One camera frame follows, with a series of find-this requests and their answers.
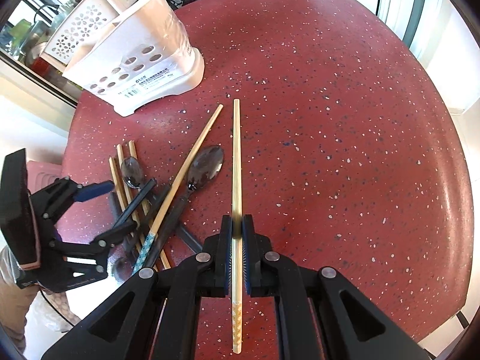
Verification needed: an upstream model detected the pink plastic stool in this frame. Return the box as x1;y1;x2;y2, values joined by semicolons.
26;161;62;194

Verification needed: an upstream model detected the pink plastic utensil holder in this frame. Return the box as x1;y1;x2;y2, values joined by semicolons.
64;0;204;117

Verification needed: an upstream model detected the large dark translucent spoon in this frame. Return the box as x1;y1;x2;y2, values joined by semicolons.
141;145;224;268

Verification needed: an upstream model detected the bamboo chopstick yellow patterned end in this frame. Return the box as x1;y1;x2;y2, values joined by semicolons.
231;98;243;354

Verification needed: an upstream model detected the small dark translucent spoon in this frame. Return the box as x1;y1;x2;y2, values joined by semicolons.
120;156;144;189

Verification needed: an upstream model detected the bamboo chopstick teal patterned end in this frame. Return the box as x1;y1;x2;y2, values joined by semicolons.
132;104;224;274

